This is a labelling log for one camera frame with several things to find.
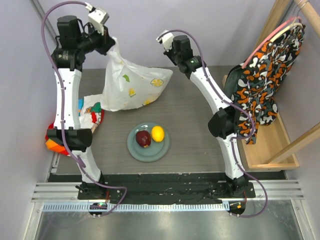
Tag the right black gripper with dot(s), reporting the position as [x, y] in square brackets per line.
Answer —
[172, 56]

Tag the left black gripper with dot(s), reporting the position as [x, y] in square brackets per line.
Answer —
[107, 42]

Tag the white plastic bag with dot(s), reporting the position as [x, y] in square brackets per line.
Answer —
[129, 86]

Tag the colourful rainbow cartoon cloth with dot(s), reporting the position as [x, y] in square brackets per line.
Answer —
[90, 116]

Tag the yellow fake lemon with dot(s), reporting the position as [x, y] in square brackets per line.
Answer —
[158, 133]

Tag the grey-blue round plate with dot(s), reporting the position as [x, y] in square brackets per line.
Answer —
[152, 153]

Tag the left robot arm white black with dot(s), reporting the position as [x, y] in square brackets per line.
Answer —
[68, 58]

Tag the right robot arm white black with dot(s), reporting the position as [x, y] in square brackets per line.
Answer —
[222, 125]

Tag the red fake apple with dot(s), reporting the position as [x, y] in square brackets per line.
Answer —
[143, 138]

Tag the orange black patterned garment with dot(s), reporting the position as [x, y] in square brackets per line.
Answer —
[254, 88]

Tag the pink clothes hanger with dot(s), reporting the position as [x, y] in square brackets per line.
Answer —
[272, 34]

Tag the cream clothes hanger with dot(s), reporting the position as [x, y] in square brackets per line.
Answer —
[290, 26]

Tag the wooden clothes rack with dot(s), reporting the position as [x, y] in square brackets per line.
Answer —
[273, 150]

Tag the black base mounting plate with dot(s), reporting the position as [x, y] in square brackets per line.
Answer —
[164, 189]

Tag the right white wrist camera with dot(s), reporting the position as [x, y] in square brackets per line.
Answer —
[166, 40]

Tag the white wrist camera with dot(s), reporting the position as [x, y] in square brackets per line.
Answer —
[97, 17]
[166, 40]

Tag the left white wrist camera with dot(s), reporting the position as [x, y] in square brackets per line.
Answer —
[97, 17]

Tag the white slotted cable duct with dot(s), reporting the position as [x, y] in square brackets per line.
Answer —
[96, 207]

